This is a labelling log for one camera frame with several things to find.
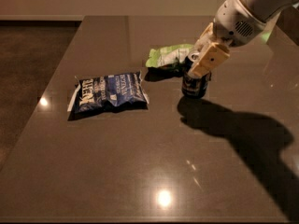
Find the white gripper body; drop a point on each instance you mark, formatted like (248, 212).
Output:
(234, 24)

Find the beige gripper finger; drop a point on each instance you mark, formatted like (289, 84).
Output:
(211, 56)
(202, 43)

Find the dark blue pepsi can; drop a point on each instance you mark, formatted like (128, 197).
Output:
(193, 87)

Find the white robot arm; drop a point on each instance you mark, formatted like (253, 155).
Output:
(264, 10)

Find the green chip bag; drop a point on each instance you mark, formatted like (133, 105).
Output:
(168, 56)

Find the blue chip bag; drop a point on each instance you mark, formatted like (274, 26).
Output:
(113, 91)

